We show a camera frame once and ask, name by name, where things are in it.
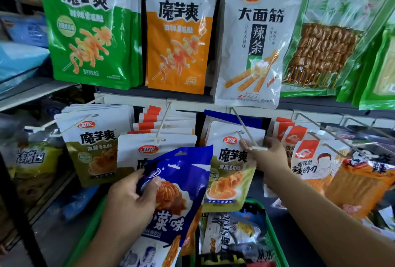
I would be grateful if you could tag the person's left hand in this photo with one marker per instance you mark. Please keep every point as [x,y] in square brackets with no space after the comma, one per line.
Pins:
[126,208]

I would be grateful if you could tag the person's right hand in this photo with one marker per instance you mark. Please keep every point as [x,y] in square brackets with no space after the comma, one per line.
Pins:
[271,160]

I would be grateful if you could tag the person's left thumb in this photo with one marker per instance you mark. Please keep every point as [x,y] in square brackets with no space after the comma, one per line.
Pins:
[152,191]

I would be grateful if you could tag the person's right thumb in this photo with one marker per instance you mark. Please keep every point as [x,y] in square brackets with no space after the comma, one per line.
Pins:
[247,145]

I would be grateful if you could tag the single olive white snack packet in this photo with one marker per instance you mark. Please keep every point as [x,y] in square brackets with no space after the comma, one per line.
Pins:
[228,171]

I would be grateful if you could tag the blue kimchi snack packet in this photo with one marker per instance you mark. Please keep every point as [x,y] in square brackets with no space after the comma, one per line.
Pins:
[185,177]

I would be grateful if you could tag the person's left forearm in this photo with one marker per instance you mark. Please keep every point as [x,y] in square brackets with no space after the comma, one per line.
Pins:
[98,253]

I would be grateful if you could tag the person's right forearm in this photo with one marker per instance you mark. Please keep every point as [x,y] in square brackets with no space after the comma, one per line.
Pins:
[324,229]

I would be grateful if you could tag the dark blue hanging packet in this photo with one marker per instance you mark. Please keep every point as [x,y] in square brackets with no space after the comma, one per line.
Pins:
[222,115]

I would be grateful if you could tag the orange snack packet in basket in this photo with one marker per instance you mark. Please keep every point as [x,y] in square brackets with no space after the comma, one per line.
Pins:
[191,232]

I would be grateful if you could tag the row of red white packets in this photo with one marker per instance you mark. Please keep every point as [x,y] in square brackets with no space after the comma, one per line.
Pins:
[305,155]

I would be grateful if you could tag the row of olive snack packs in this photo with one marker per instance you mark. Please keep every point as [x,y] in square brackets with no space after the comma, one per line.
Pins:
[95,149]

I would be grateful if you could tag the row of orange-topped white packets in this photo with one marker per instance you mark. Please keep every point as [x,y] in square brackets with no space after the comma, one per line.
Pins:
[166,121]

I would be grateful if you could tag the white black snack packet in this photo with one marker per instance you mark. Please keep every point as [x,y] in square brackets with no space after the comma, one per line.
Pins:
[228,232]

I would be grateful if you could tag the green shopping basket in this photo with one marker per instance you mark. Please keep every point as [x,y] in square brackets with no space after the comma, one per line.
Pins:
[271,232]

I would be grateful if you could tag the white hanging snack packet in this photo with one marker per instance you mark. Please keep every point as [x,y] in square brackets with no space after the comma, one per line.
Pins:
[256,44]

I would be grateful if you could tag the white double peg hook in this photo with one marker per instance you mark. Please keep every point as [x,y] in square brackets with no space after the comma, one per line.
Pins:
[61,118]

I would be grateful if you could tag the orange cartoon snack packet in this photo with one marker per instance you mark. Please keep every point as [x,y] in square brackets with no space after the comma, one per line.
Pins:
[361,183]

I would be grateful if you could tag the yellow snack bag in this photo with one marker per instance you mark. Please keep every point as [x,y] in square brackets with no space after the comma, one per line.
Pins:
[34,162]

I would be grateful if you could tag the clear green skewer snack packet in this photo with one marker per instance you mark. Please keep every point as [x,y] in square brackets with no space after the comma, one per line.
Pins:
[324,47]

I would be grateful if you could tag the orange hanging snack packet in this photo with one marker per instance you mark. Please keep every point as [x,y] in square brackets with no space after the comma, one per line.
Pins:
[179,38]

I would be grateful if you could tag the green edged tofu snack packet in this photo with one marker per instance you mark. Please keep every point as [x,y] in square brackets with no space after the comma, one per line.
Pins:
[379,72]

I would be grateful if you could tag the grey side shelf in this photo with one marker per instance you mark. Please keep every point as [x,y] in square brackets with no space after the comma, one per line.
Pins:
[27,91]

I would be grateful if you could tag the green hanging snack packet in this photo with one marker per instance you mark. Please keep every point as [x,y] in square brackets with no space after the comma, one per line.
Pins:
[89,29]

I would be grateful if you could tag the light blue wrapped pack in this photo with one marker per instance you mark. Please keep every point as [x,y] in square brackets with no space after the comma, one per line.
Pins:
[18,60]

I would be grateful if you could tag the blue wrapped tissue pack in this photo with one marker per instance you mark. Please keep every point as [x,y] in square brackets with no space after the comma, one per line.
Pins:
[27,29]

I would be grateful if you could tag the white shelf rail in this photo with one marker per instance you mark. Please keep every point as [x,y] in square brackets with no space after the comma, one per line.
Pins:
[191,101]

